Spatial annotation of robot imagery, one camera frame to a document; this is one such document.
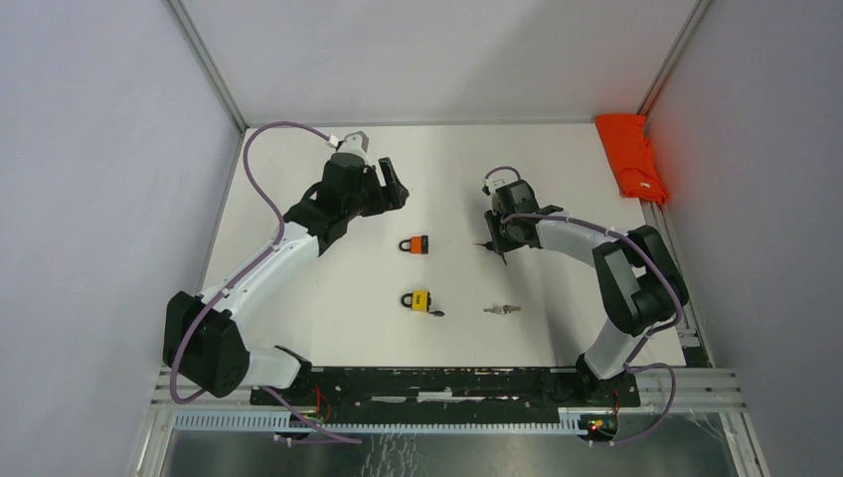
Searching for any orange padlock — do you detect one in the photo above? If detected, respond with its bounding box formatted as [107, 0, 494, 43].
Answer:
[399, 235, 429, 254]

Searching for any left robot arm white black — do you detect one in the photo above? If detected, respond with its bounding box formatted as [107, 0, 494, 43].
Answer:
[162, 152, 410, 405]

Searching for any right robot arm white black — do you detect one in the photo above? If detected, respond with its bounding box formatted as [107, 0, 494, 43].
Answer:
[482, 178, 689, 405]

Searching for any silver key bunch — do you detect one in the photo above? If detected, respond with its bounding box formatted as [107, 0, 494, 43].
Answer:
[483, 304, 522, 315]

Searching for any yellow padlock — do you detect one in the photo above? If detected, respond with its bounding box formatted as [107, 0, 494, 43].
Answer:
[400, 289, 445, 317]

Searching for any orange folded cloth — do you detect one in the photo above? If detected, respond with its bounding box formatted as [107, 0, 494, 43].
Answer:
[594, 113, 670, 206]

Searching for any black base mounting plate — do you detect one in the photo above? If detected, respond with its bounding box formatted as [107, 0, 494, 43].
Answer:
[280, 367, 641, 424]

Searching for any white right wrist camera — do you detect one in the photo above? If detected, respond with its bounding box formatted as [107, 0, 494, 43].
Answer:
[481, 178, 508, 196]

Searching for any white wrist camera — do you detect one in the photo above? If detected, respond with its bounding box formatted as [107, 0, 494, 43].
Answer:
[326, 131, 369, 161]
[481, 178, 508, 196]

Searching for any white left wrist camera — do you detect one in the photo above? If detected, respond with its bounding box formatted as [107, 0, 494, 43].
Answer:
[326, 131, 369, 161]

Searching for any slotted cable duct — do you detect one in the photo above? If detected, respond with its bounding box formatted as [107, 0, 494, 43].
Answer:
[172, 411, 588, 436]

